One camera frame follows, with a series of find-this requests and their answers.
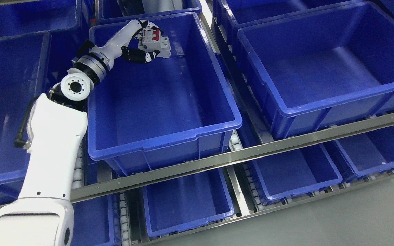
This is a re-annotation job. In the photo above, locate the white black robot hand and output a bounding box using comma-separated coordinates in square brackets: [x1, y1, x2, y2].
[92, 20, 163, 65]

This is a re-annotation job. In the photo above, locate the grey red circuit breaker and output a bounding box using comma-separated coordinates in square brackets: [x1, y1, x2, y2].
[138, 28, 171, 58]

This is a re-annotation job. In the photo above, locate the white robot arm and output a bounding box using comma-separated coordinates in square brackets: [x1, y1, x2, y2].
[0, 37, 131, 246]

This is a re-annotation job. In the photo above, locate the blue bin top centre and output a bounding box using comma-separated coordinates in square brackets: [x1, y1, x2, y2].
[94, 0, 202, 25]

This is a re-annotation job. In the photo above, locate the blue bin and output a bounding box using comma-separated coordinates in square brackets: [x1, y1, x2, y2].
[71, 195, 122, 246]
[142, 168, 235, 238]
[323, 126, 394, 183]
[94, 0, 202, 25]
[0, 0, 91, 79]
[87, 12, 243, 176]
[237, 1, 394, 140]
[212, 0, 359, 56]
[0, 32, 52, 205]
[248, 144, 343, 205]

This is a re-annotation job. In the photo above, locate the blue bin top left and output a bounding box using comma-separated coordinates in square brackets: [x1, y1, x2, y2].
[0, 0, 91, 79]

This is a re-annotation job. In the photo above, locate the blue bin top right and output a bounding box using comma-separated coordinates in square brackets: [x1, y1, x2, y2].
[212, 0, 359, 56]

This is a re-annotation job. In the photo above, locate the blue bin lower centre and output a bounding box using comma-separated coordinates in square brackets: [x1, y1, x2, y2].
[142, 168, 235, 238]

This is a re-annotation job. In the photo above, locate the blue bin lower left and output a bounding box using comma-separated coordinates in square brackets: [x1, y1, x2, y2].
[71, 195, 122, 246]

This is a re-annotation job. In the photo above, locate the blue bin lower far right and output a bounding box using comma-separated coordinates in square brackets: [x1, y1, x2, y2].
[323, 126, 394, 183]

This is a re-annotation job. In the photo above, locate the metal shelf rail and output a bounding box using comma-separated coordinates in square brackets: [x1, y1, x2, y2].
[70, 113, 394, 203]

